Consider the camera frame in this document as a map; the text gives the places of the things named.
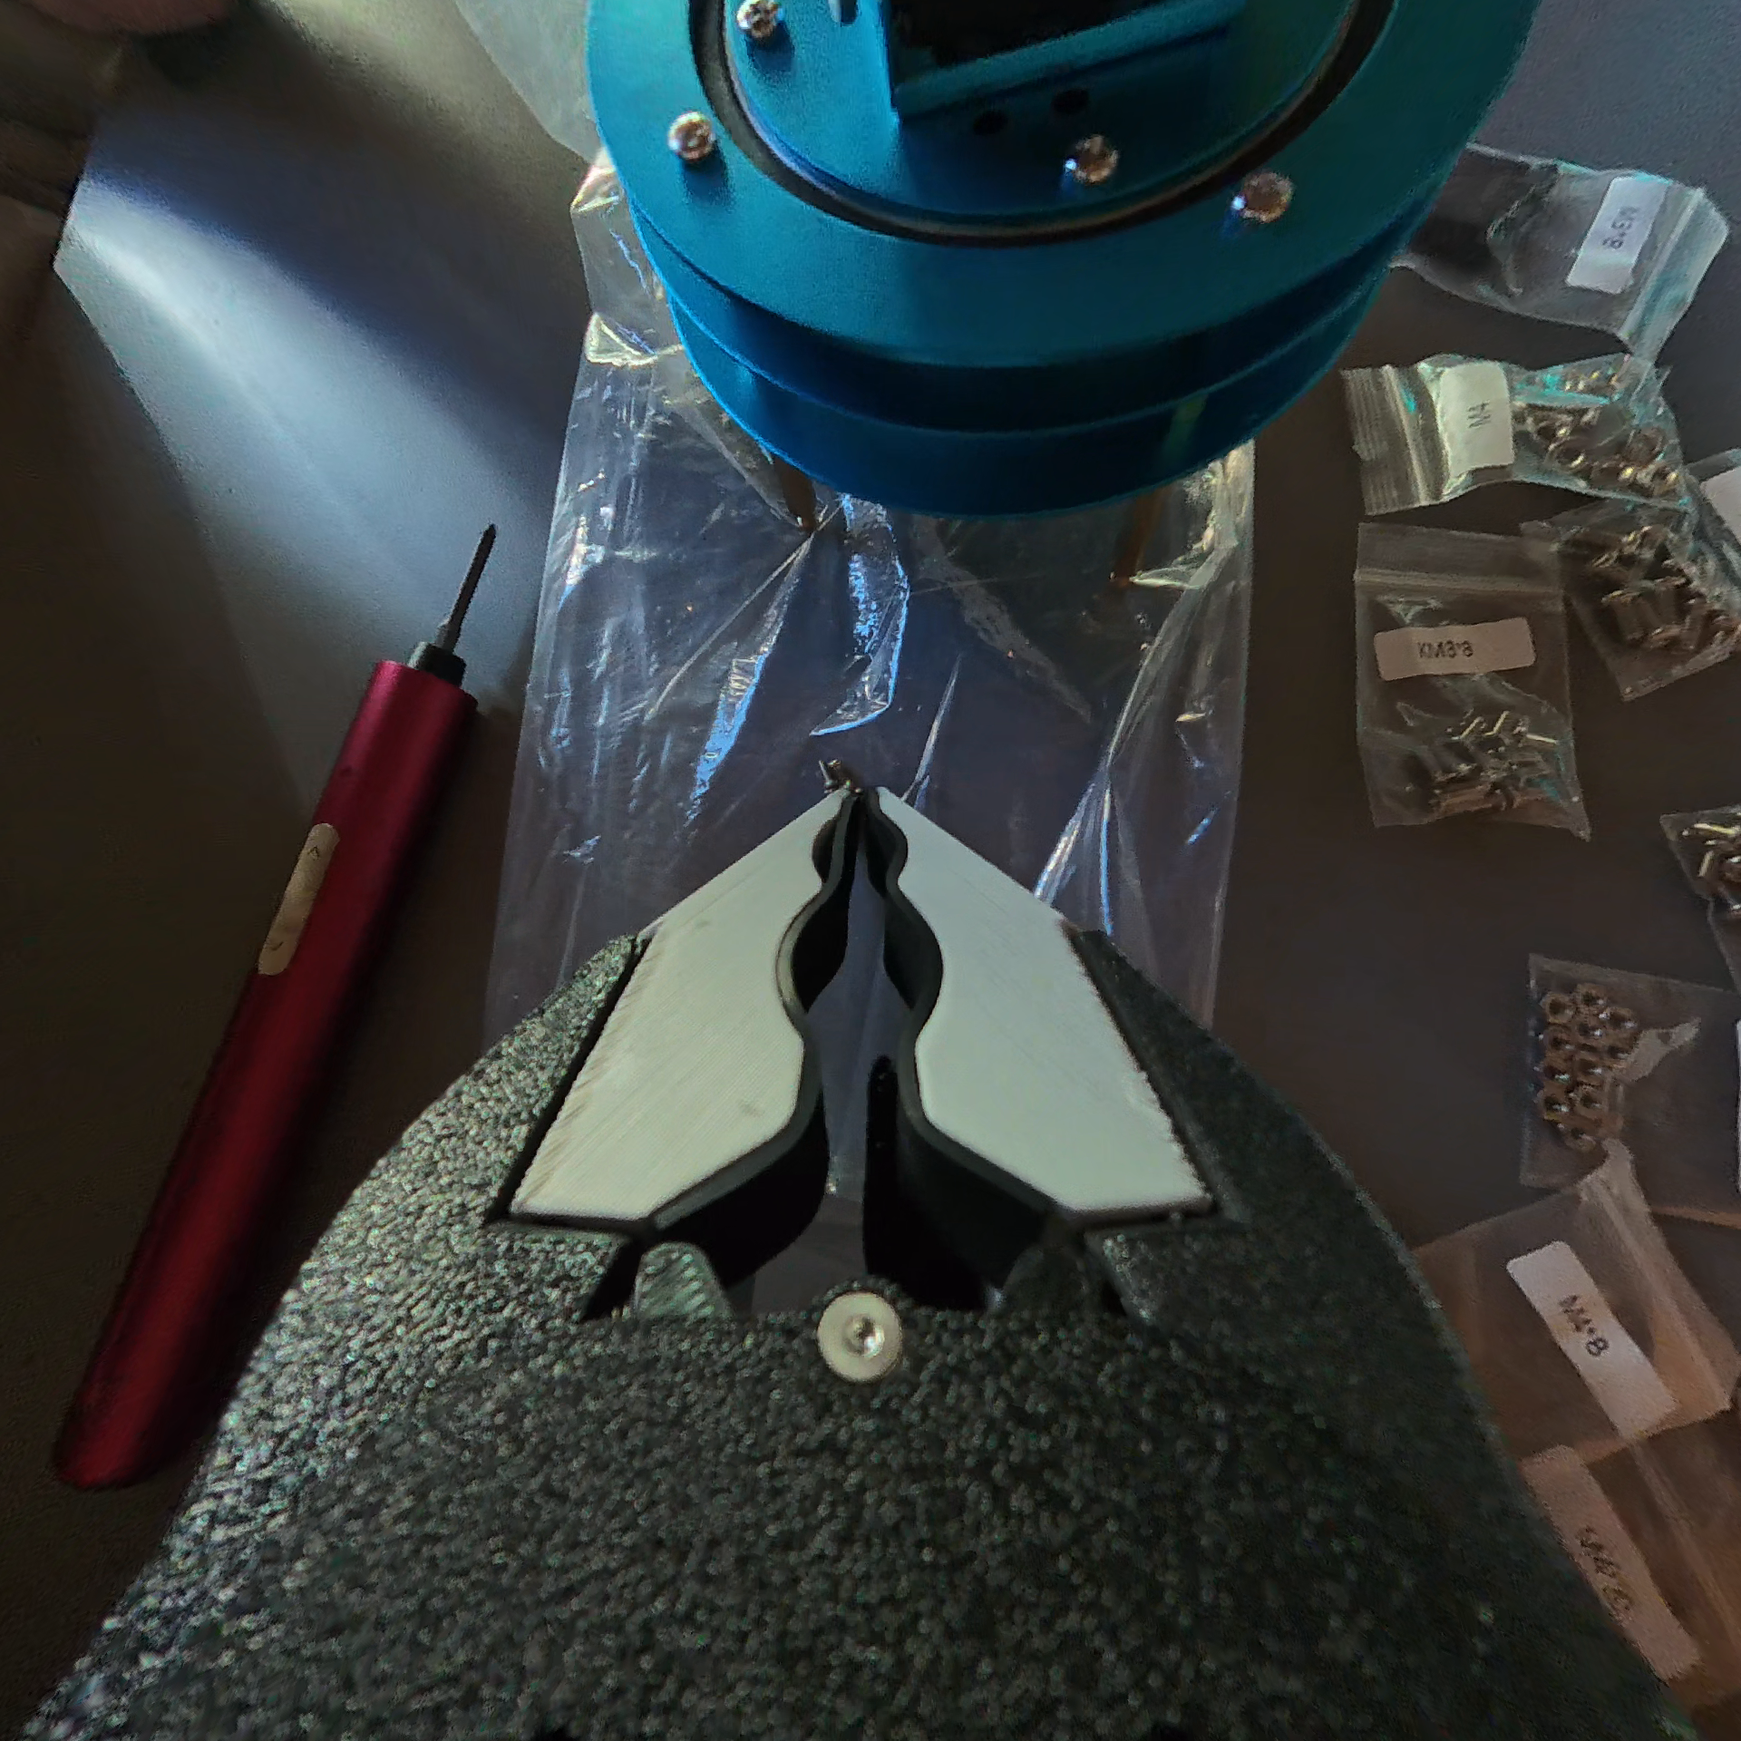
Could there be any large clear plastic bag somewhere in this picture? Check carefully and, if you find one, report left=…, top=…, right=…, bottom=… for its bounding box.
left=485, top=148, right=1260, bottom=1090

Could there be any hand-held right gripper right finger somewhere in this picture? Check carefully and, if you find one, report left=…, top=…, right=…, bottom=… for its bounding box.
left=864, top=785, right=1214, bottom=1318

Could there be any red electric screwdriver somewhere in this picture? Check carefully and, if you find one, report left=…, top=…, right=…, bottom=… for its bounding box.
left=50, top=522, right=498, bottom=1490

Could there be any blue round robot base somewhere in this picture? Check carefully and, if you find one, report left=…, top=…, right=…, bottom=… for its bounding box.
left=583, top=0, right=1544, bottom=593

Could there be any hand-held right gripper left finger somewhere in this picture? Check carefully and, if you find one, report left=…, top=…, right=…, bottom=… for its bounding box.
left=505, top=785, right=872, bottom=1315

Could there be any dark grey desk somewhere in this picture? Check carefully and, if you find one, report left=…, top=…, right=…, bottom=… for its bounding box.
left=0, top=0, right=1741, bottom=1539

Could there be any pile of small zip bags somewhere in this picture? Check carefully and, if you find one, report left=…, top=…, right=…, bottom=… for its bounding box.
left=1338, top=136, right=1741, bottom=1715

